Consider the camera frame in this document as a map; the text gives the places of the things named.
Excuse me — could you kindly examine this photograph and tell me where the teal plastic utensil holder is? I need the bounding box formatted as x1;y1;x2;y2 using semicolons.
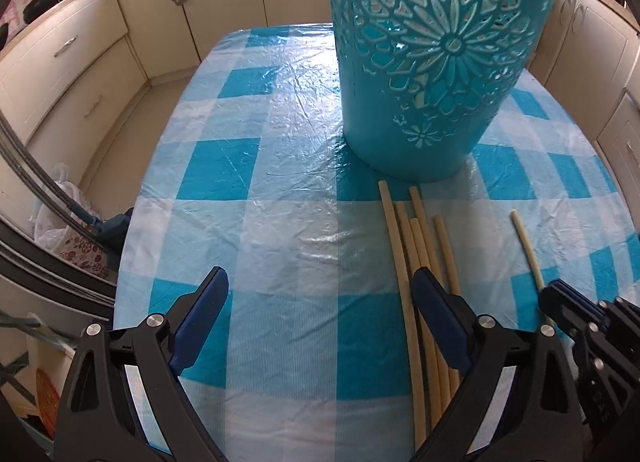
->
320;0;568;184

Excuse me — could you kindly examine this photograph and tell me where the blue mop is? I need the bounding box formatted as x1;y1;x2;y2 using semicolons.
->
64;194;135;249

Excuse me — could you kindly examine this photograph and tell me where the bamboo chopstick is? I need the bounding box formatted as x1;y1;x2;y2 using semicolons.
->
408;186;447;288
509;210;556;329
408;217;453;408
432;215;463;297
379;181;427;450
395;200;445;430

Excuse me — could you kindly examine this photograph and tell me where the red floral printed bag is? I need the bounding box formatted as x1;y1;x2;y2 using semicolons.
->
59;236;110;279

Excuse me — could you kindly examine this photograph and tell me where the blue white checked tablecloth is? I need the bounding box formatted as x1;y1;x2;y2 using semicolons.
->
114;24;640;462

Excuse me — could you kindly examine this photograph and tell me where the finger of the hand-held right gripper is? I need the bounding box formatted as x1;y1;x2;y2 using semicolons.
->
539;280;608;343
613;295;640;332

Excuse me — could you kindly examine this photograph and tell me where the sliding glass door frame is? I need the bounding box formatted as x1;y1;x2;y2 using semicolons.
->
0;112;120;315

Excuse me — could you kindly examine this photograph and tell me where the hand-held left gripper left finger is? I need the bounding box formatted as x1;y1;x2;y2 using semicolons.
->
54;266;231;462

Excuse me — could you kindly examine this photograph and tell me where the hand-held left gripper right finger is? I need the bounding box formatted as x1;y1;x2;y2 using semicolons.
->
410;266;586;462

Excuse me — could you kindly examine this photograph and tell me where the white plastic bag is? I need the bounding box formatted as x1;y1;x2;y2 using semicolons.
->
31;163;101;254

